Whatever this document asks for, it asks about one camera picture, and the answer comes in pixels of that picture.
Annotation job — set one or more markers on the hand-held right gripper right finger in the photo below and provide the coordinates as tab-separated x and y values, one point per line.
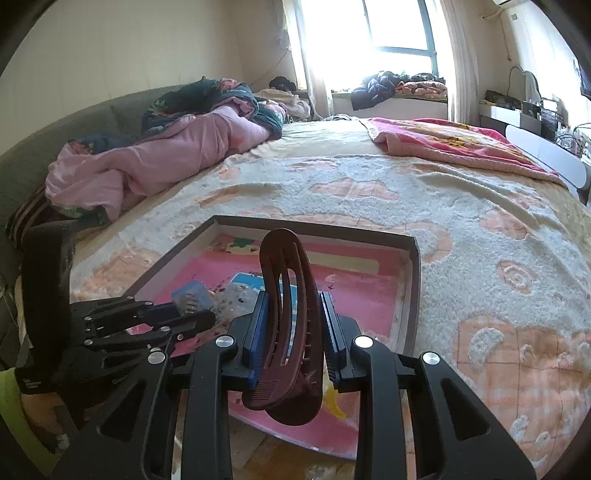
330	332

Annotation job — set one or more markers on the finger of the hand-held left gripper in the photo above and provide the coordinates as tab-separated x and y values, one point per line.
157	311
194	323

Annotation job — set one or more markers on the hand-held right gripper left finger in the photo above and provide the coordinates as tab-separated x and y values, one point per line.
257	332

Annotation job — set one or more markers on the blue hair clip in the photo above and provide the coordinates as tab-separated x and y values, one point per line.
191	295

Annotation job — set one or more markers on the polka dot bow scrunchie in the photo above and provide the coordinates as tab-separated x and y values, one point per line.
233	297

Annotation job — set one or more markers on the brown hair clip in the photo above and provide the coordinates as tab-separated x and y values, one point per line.
277	258

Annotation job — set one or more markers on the dark shallow cardboard box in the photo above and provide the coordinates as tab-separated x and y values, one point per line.
412	295

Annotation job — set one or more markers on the person's left forearm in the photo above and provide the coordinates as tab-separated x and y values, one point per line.
14	415

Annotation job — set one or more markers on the pink book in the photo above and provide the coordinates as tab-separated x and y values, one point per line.
360	295

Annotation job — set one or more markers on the striped pillow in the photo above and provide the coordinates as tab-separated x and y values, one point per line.
32	207

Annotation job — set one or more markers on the grey padded headboard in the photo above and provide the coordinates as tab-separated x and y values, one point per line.
69	124

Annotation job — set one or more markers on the pink and floral duvet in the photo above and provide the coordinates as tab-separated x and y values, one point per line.
184	143

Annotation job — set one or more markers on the pink printed blanket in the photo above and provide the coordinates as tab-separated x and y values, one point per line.
438	138

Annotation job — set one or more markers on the white cloth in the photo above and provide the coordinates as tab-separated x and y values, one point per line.
281	101

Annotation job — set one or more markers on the pile of clothes on sill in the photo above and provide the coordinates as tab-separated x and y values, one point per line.
371	90

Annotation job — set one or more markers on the black cloth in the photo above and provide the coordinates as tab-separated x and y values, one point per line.
282	83

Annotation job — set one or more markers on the orange and pink folded blanket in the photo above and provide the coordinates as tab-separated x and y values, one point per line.
422	88

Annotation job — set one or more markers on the sheer white curtain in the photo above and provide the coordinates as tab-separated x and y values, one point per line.
461	69
318	69

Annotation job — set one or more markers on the dark clothes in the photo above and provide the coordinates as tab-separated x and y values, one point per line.
425	77

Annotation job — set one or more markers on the white dressing table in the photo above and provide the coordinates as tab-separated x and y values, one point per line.
498	113

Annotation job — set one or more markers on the table mirror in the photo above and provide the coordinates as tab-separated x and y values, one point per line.
526	85

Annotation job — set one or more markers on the window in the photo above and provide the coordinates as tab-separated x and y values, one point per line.
392	23

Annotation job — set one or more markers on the white air conditioner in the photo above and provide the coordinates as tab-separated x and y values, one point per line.
508	2

